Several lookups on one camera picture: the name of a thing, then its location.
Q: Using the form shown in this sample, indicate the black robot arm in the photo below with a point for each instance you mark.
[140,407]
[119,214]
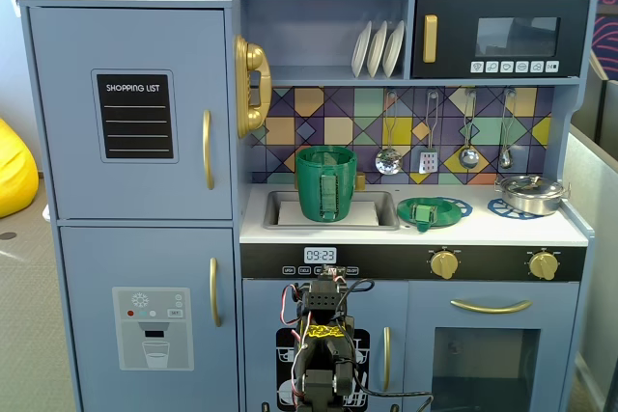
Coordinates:
[322,306]

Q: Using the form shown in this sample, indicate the green 3D printed recipient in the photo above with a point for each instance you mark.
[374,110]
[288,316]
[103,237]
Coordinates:
[309,185]

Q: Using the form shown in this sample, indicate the steel pot lid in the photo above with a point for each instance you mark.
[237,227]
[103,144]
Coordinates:
[524,185]

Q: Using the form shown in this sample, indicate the grey toy sink basin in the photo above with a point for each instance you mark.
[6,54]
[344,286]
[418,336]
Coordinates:
[272,211]

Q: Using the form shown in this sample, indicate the gold toy faucet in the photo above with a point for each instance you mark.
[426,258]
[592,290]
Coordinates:
[360,180]

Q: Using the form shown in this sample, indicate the digital clock display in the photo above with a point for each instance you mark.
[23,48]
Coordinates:
[320,255]

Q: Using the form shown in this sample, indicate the colourful tiled backsplash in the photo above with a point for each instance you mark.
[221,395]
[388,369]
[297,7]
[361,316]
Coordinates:
[338,108]

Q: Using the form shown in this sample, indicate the metal skimmer with holes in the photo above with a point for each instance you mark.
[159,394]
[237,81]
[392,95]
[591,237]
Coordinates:
[388,162]

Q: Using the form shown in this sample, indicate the black control panel strip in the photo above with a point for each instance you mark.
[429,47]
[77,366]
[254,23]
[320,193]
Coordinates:
[386,262]

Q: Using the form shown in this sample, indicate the metal slotted spatula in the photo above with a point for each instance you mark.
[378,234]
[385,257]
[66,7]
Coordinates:
[428,162]

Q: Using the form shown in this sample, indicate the blue dishwasher door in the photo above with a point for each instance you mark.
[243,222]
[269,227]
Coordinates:
[261,306]

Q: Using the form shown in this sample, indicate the gold toy telephone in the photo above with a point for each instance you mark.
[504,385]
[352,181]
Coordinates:
[252,57]

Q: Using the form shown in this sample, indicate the white toy plate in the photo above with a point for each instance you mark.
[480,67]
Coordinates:
[376,50]
[360,50]
[393,47]

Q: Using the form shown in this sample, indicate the gold stove knob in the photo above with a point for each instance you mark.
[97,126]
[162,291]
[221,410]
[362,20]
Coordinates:
[443,265]
[544,266]

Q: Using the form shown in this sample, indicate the metal ladle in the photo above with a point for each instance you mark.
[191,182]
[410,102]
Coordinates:
[468,157]

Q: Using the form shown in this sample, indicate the blue oven door with window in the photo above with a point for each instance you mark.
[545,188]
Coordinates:
[420,325]

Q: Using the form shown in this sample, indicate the black shopping list board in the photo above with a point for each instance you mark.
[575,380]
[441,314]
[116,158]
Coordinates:
[137,118]

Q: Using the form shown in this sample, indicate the metal spoon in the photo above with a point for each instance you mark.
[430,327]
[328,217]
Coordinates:
[505,159]

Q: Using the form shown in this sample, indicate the black microwave door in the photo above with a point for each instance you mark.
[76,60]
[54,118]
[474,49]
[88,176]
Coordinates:
[456,38]

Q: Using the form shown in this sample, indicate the steel toy pot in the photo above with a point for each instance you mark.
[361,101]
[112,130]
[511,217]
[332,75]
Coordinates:
[531,203]

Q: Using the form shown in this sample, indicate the blue lower fridge door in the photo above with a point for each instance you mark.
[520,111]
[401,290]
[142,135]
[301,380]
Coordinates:
[96,267]

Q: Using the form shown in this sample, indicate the blue fridge door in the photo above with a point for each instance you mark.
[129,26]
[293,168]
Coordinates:
[67,108]
[96,267]

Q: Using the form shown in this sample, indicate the blue upper fridge door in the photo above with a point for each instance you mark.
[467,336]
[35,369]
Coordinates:
[67,108]

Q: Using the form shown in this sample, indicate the grey office partition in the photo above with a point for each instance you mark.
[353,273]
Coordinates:
[596,190]

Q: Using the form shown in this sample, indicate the yellow beanbag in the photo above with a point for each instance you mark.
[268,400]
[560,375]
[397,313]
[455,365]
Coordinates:
[12,175]

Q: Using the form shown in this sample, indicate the dark round floor disc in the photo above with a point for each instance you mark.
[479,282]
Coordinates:
[7,236]

